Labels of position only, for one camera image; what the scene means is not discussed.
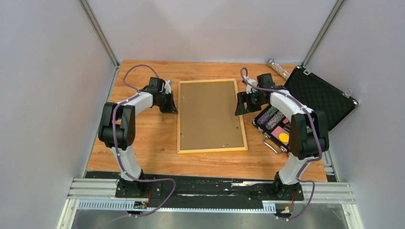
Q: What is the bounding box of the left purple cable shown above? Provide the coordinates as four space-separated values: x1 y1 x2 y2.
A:
73 64 176 229

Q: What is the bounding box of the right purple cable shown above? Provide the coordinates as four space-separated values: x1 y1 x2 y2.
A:
240 67 323 221

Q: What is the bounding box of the black aluminium chip case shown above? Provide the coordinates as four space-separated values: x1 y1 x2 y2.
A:
252 66 358 154

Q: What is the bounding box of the yellow round chip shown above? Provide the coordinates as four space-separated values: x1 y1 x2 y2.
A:
278 133 289 144

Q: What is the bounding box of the yellow wooden picture frame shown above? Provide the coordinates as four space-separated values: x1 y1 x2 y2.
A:
176 78 249 155

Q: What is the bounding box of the brown cardboard backing board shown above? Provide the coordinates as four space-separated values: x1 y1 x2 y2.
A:
180 81 245 151

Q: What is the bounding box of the purple cable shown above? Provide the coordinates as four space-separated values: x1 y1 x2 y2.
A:
240 67 323 221
73 64 176 229

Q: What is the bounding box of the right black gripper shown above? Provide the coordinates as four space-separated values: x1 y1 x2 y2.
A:
235 90 266 116

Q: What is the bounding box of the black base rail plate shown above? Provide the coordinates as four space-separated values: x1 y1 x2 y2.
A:
84 171 324 211

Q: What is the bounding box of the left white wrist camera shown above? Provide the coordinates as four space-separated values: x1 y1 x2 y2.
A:
164 80 172 94

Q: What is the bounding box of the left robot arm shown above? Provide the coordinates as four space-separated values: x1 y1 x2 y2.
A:
98 77 178 198

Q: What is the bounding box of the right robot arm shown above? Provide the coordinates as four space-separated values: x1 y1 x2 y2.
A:
234 68 330 199

